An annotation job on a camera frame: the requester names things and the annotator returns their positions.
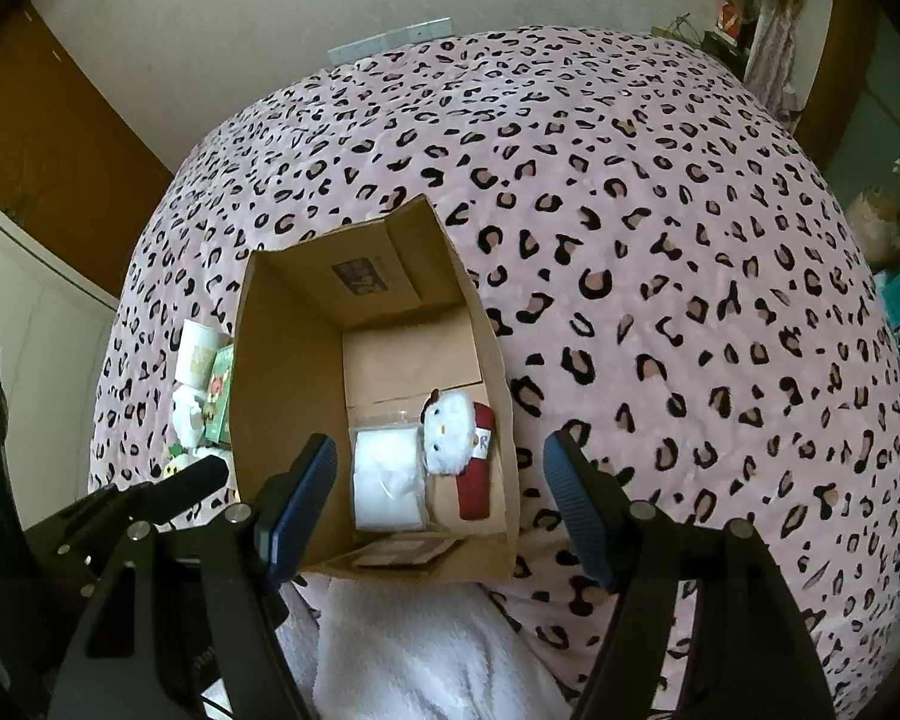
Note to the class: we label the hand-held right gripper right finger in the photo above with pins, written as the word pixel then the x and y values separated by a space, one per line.
pixel 576 517

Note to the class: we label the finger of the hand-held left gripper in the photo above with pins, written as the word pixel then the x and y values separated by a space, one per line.
pixel 191 478

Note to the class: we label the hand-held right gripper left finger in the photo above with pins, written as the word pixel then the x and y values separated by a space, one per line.
pixel 309 499

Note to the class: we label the white fluffy plush toy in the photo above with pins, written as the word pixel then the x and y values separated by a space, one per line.
pixel 187 412

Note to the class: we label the green toy bricks box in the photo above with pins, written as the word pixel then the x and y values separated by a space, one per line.
pixel 221 397

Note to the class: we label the white paper cup gold label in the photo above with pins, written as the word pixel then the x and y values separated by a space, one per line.
pixel 195 352

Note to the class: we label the brown cardboard box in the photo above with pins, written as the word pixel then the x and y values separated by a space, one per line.
pixel 285 360

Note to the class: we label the small green yellow toy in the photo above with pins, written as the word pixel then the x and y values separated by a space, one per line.
pixel 176 465

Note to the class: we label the clear bag with white item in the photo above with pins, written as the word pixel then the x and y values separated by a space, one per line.
pixel 386 472

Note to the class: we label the white cat plush red body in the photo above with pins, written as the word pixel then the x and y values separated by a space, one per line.
pixel 450 435

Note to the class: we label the brown paper envelope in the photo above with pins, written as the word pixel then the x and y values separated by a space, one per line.
pixel 405 360

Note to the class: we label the white fluffy cloth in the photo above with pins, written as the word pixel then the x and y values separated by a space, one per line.
pixel 420 652

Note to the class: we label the white cabinet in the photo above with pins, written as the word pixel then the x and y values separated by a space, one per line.
pixel 30 330

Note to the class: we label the pink leopard print blanket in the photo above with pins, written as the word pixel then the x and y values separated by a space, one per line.
pixel 645 240

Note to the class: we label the brown wooden door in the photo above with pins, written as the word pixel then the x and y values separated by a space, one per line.
pixel 52 135

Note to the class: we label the beige plastic bag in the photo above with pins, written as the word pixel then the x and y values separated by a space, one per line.
pixel 874 221

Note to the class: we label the pink hanging cloth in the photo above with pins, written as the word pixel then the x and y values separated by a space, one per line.
pixel 774 52

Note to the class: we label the small red box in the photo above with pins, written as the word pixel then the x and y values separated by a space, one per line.
pixel 732 22

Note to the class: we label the grey wall power strip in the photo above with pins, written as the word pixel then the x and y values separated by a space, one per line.
pixel 390 41

